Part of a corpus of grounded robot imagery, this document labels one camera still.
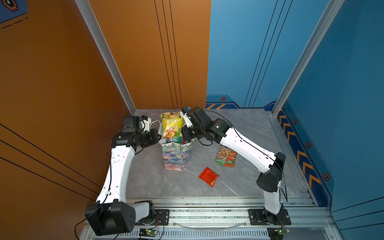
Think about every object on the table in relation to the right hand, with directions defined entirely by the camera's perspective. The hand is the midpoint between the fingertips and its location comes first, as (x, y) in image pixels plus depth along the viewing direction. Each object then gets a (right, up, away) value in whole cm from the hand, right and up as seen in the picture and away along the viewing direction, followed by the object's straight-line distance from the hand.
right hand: (180, 131), depth 74 cm
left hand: (-10, -2, +3) cm, 11 cm away
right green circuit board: (+48, -47, -5) cm, 67 cm away
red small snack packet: (+16, -27, +13) cm, 33 cm away
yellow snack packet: (-4, +4, 0) cm, 5 cm away
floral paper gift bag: (-2, -13, +3) cm, 13 cm away
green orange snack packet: (+27, -17, +19) cm, 37 cm away
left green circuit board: (-16, -48, -3) cm, 51 cm away
